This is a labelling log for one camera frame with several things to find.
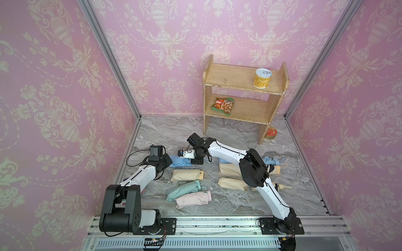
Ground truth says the beige umbrella sleeve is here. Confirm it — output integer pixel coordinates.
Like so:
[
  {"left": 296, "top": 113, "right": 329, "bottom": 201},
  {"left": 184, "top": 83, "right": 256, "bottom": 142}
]
[
  {"left": 218, "top": 163, "right": 242, "bottom": 178},
  {"left": 218, "top": 177, "right": 248, "bottom": 191}
]

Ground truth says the aluminium front rail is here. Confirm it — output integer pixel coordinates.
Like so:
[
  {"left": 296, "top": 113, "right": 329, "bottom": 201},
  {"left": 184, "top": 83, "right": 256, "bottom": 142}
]
[{"left": 82, "top": 215, "right": 358, "bottom": 251}]

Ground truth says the orange green snack packet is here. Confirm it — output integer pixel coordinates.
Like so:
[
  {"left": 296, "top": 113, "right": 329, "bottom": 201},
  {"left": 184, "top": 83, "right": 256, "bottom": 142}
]
[{"left": 211, "top": 98, "right": 235, "bottom": 116}]

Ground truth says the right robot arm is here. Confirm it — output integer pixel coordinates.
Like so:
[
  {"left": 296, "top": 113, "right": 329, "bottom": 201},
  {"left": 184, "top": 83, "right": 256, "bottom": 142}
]
[{"left": 187, "top": 133, "right": 296, "bottom": 235}]

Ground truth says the blue sleeved umbrella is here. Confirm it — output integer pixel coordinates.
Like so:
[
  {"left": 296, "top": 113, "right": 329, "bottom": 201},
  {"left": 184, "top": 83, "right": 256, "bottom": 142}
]
[{"left": 169, "top": 155, "right": 208, "bottom": 168}]

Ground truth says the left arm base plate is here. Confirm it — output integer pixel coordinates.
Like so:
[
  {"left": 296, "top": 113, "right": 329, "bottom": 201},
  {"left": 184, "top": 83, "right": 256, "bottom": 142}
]
[{"left": 134, "top": 218, "right": 177, "bottom": 235}]

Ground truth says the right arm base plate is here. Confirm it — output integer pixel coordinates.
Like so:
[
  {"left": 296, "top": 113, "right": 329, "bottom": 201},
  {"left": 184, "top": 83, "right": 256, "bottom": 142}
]
[{"left": 257, "top": 217, "right": 305, "bottom": 236}]

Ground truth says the wooden two-tier shelf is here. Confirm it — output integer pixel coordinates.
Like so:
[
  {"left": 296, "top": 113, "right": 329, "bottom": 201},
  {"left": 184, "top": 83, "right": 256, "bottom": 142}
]
[{"left": 202, "top": 54, "right": 290, "bottom": 145}]

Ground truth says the yellow can white lid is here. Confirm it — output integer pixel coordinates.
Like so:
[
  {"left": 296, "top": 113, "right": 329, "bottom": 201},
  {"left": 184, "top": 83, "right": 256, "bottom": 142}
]
[{"left": 253, "top": 68, "right": 273, "bottom": 89}]

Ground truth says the red round tin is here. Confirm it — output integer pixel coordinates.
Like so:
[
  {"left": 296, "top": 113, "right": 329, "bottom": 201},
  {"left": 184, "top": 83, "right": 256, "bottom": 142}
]
[{"left": 264, "top": 127, "right": 277, "bottom": 140}]

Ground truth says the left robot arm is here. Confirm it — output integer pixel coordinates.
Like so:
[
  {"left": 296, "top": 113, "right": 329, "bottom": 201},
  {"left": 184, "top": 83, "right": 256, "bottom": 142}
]
[{"left": 99, "top": 145, "right": 173, "bottom": 237}]

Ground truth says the green sleeved umbrella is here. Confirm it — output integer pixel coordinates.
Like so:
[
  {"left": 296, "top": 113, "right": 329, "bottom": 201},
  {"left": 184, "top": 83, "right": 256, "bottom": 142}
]
[{"left": 166, "top": 180, "right": 207, "bottom": 202}]

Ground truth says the pink sleeved umbrella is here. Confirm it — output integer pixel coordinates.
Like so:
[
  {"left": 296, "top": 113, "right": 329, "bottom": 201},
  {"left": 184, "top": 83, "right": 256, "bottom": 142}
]
[{"left": 175, "top": 190, "right": 212, "bottom": 209}]

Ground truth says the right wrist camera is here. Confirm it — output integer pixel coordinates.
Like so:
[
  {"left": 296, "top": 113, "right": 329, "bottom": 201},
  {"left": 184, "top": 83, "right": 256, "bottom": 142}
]
[{"left": 178, "top": 150, "right": 196, "bottom": 159}]

